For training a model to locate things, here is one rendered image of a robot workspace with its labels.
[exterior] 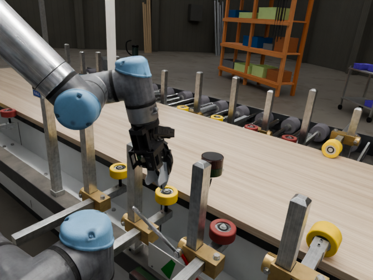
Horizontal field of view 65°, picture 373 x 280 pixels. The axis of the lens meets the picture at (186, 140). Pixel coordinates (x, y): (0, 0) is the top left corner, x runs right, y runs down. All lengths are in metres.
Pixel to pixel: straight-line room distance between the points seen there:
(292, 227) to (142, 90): 0.44
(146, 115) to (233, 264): 0.66
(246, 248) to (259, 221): 0.13
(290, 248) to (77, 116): 0.51
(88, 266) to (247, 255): 0.71
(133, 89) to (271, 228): 0.58
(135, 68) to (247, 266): 0.76
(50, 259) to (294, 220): 0.46
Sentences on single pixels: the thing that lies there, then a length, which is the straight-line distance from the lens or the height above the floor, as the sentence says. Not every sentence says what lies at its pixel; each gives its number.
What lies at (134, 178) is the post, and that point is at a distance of 0.94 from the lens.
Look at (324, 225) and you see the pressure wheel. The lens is 0.90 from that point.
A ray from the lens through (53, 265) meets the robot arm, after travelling 0.45.
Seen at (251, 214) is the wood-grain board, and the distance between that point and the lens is 1.00.
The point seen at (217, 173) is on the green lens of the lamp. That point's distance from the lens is 0.78.
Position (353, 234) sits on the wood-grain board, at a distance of 1.06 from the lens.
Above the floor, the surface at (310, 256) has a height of 0.96.
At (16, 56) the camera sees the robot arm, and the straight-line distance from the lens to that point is 0.59.
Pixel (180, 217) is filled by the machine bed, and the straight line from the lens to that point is 1.20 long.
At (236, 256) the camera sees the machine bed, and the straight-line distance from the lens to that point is 1.12.
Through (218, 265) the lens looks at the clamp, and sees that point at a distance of 0.86.
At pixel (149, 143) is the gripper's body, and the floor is 1.18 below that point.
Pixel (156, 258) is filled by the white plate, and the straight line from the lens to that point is 1.02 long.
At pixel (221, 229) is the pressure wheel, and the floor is 0.90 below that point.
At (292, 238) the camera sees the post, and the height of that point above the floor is 1.05.
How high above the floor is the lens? 1.47
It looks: 22 degrees down
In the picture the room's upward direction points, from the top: 4 degrees clockwise
